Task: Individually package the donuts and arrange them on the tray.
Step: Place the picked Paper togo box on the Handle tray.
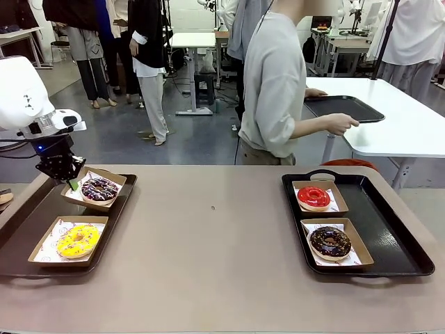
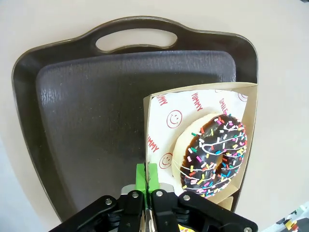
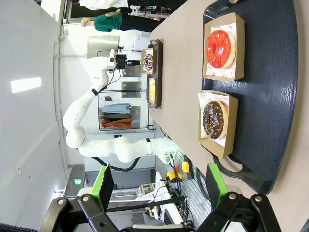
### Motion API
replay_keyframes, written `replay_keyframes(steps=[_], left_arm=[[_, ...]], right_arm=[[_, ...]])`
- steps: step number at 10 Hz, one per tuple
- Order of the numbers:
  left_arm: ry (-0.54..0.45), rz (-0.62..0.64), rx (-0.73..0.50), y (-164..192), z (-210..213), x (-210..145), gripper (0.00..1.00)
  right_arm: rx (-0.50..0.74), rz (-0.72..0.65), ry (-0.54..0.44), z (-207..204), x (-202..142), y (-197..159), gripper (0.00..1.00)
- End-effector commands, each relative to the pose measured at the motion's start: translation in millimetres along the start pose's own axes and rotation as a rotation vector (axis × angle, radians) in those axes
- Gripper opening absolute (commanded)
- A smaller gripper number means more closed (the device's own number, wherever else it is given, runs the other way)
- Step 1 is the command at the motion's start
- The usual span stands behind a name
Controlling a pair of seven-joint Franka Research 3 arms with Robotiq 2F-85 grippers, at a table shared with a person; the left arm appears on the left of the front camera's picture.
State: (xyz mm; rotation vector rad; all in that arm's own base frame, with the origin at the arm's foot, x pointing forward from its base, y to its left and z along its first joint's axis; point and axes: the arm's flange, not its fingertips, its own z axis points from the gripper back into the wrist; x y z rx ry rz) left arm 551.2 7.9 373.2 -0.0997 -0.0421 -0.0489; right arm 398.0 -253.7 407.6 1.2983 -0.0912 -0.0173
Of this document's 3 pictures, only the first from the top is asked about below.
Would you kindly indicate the orange round stool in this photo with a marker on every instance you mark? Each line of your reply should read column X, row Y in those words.
column 347, row 163

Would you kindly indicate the black backpack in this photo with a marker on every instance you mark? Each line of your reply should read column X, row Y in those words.
column 308, row 48

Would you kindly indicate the yellow iced sprinkle donut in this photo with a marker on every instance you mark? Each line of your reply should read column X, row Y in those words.
column 69, row 245

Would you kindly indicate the black stand pole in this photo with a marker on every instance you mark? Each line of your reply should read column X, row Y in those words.
column 384, row 38

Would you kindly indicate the bystander in black trousers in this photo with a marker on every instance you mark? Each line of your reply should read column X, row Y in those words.
column 120, row 55

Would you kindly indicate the bystander in blue-grey top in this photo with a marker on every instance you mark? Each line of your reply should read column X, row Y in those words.
column 240, row 35

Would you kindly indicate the chocolate donut purple white sprinkles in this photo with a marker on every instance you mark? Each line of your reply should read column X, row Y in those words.
column 90, row 193

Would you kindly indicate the red glazed donut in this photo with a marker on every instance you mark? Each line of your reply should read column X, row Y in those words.
column 306, row 198

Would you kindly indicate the bystander in white shirt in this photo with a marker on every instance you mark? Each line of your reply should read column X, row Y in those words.
column 417, row 31

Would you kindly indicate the person in grey sweater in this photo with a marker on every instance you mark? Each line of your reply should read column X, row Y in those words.
column 271, row 80

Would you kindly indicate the person's right hand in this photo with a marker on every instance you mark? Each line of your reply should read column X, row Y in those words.
column 342, row 123

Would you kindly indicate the small black serving tray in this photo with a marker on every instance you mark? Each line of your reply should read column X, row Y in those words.
column 347, row 108

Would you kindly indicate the grey workshop desk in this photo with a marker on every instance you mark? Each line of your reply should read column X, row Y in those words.
column 347, row 45

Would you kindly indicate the person's left hand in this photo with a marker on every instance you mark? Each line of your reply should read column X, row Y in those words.
column 315, row 93

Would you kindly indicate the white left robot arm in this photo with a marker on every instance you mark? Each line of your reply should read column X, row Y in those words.
column 17, row 94

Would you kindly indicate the white side table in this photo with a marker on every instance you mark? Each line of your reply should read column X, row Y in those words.
column 17, row 35

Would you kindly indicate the brown cardboard food box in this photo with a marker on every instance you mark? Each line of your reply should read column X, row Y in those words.
column 363, row 250
column 342, row 202
column 62, row 263
column 104, row 207

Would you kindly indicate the black step stool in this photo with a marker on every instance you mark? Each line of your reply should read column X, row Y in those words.
column 204, row 88

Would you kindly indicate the bystander in grey tunic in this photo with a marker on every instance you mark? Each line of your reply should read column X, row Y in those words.
column 87, row 45

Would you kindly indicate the person's right forearm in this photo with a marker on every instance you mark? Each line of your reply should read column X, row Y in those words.
column 309, row 127

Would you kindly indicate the bystander in black jacket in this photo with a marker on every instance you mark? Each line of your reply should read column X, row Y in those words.
column 149, row 41

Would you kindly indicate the large white table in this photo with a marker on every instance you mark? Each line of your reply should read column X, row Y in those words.
column 400, row 115

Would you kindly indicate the small tan object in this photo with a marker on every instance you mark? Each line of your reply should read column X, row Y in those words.
column 5, row 198

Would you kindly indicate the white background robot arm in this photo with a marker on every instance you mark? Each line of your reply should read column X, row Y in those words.
column 342, row 10

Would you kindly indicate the white red-printed paper liner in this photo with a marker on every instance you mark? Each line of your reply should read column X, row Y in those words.
column 335, row 205
column 354, row 259
column 48, row 243
column 71, row 196

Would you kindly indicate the chocolate donut brown sprinkles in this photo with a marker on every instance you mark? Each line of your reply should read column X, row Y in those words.
column 320, row 245

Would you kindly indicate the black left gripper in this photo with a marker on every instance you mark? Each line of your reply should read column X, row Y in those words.
column 54, row 160

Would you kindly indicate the white standing desk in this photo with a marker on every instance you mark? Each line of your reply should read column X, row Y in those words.
column 193, row 40

